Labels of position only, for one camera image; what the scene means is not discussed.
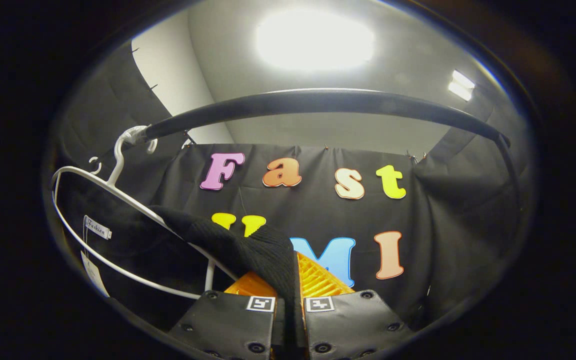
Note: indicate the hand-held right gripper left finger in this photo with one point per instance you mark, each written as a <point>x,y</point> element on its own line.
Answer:
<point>228,325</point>

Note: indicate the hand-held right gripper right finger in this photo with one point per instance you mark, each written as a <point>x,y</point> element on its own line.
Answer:
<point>353,320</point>

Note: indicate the black jacket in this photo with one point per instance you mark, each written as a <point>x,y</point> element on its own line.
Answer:
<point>258,250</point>

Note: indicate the black clothes rack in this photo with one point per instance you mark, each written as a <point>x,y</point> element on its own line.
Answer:
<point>318,101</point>

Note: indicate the black backdrop cloth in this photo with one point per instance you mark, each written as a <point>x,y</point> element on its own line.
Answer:
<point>443,225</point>

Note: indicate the small ceiling light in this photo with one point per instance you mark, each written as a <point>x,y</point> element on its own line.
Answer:
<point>461,85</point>

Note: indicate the large ceiling light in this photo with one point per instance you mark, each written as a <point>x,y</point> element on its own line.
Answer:
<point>315,40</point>

